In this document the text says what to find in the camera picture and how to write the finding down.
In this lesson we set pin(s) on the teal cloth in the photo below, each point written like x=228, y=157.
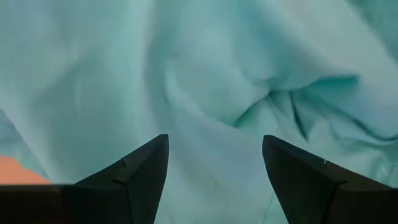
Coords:
x=199, y=77

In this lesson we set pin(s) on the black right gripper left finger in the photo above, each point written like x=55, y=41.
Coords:
x=136, y=186

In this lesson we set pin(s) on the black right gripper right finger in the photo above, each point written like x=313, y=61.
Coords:
x=311, y=193

